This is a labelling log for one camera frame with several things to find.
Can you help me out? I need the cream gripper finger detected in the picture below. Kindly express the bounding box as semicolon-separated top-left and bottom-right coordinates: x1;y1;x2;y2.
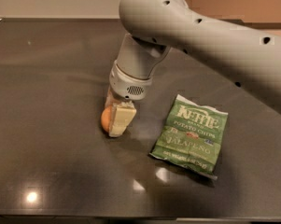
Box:
105;87;120;107
109;101;136;137

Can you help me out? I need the orange fruit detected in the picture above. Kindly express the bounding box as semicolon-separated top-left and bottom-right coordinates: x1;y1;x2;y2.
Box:
101;105;112;133

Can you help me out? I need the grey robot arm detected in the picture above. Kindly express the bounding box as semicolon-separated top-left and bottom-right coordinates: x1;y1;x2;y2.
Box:
105;0;281;114

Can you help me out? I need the green Kettle chips bag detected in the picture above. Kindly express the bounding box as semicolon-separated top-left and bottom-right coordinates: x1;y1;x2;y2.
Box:
150;95;228;180

